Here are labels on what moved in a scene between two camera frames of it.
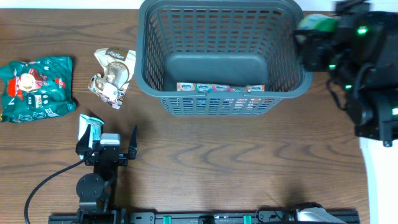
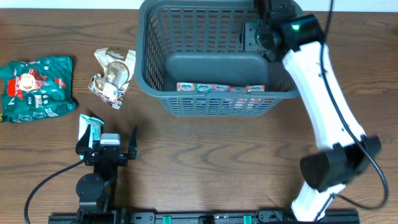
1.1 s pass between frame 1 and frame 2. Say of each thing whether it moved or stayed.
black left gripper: stayed
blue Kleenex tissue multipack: stayed
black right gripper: moved
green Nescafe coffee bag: stayed
